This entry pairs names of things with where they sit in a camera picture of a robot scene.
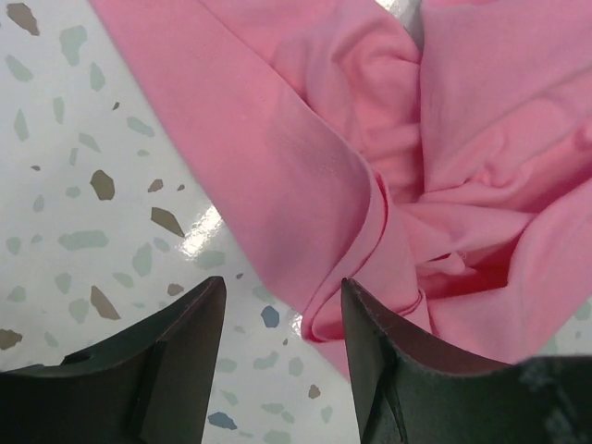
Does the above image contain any pink t-shirt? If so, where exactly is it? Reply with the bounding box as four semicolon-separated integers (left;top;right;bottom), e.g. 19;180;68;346
93;1;591;372

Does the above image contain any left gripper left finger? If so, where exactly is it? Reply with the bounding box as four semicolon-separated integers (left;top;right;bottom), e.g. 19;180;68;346
1;277;227;444

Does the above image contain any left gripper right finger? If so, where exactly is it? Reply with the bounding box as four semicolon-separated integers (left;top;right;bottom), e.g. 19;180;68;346
341;279;591;444

